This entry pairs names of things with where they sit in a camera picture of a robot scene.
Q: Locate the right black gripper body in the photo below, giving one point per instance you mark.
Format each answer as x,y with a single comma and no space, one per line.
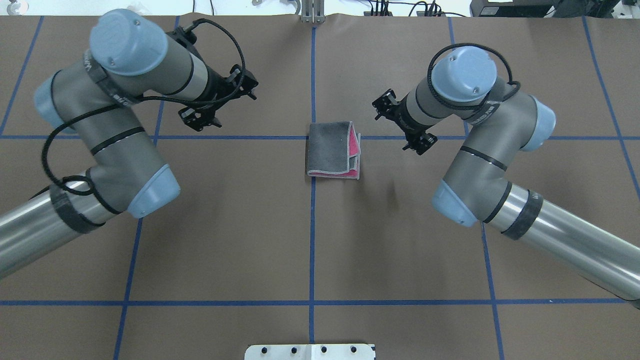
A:
401,116

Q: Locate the blue tape line lengthwise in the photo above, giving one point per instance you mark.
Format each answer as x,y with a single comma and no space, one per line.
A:
313,190

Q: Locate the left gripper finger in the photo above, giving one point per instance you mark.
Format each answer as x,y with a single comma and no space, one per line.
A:
243,82
198,119

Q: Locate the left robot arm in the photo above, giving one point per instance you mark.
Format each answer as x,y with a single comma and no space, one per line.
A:
130,60

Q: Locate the blue tape line crosswise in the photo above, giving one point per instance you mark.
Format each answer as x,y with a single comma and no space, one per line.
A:
304,138

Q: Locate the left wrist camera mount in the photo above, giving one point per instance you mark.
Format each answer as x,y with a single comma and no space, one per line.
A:
185,37

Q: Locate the pink and grey towel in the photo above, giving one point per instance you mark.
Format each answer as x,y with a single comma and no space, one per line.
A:
334,150

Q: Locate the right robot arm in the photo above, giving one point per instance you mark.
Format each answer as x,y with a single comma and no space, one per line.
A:
476,84

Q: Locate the aluminium frame post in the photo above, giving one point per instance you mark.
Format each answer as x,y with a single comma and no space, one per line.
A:
311,11

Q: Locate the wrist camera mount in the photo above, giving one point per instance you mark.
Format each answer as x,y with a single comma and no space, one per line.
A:
185,37
386,105

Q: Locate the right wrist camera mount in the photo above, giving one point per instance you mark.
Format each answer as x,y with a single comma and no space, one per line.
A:
386,105

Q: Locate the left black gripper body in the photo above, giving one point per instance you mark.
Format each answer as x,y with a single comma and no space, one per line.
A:
216,88

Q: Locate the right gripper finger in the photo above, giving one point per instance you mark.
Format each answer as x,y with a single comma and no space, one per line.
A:
416,143
429,140

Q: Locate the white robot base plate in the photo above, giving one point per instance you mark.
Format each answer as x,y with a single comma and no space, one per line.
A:
327,351

